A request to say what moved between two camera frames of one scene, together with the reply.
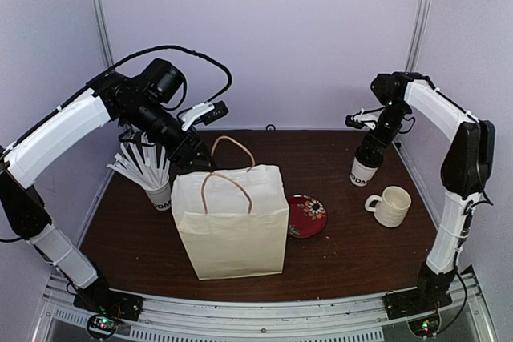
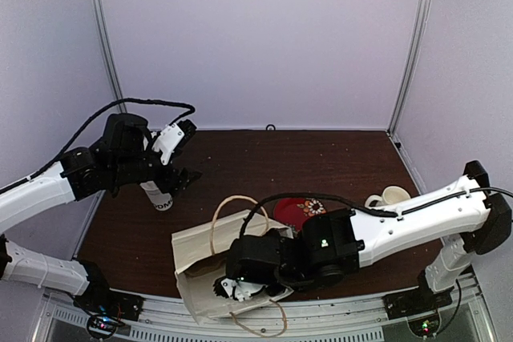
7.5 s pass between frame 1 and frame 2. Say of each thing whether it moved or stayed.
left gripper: moved
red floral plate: stayed
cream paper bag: moved
